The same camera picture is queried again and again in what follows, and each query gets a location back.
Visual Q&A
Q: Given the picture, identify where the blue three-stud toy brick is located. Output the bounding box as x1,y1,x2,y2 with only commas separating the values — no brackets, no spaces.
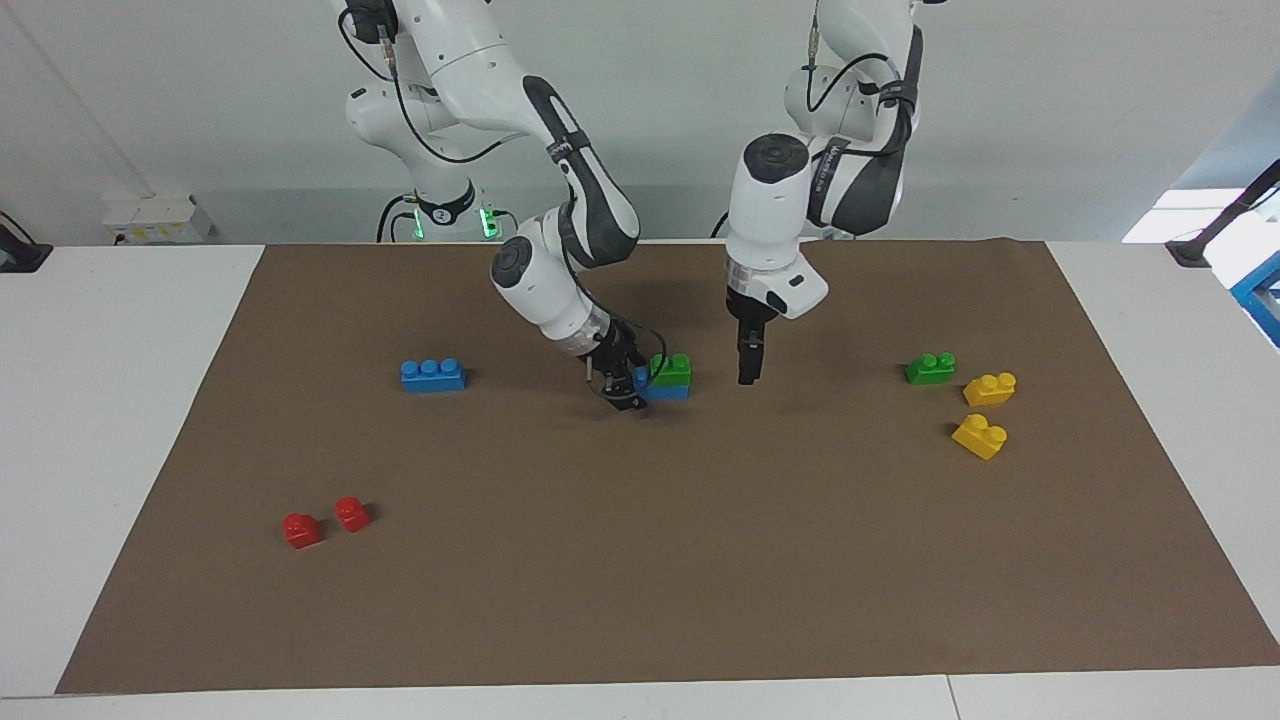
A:
400,358,468,393
633,366,691,401

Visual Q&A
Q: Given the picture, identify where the brown table mat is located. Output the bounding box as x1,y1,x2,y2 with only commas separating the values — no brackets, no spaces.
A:
55,238,1280,694

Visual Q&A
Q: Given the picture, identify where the yellow two-stud toy brick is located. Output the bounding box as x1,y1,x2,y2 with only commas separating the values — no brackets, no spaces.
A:
963,372,1018,407
951,413,1009,461

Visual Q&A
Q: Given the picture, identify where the white power socket box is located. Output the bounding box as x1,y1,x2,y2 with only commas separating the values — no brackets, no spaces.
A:
103,195,213,245

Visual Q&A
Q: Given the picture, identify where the black table clamp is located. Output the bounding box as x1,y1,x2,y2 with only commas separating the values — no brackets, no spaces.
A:
0,212,54,273

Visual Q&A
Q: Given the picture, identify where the black right arm base cable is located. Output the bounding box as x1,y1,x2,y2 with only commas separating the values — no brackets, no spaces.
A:
377,193,417,243

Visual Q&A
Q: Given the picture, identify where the black left arm gripper cable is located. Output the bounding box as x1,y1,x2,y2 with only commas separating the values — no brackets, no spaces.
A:
805,0,917,161

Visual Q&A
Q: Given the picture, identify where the black arm gripper cable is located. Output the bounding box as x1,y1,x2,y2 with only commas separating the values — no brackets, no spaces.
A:
805,0,917,161
338,5,667,404

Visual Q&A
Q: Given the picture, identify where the black right arm gripper cable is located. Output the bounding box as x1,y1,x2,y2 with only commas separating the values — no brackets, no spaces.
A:
338,5,667,404

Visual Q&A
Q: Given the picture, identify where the blue frame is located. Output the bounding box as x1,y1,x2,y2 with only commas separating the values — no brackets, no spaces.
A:
1230,250,1280,347

